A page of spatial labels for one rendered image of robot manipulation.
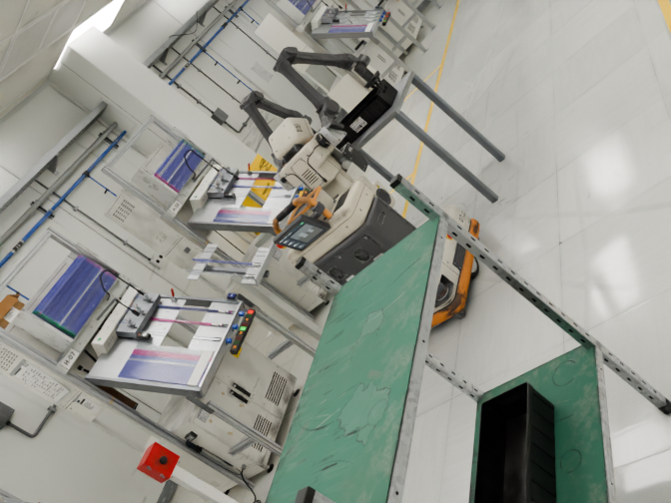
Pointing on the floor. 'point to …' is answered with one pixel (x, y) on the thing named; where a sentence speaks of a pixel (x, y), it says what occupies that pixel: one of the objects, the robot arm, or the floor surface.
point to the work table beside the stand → (427, 134)
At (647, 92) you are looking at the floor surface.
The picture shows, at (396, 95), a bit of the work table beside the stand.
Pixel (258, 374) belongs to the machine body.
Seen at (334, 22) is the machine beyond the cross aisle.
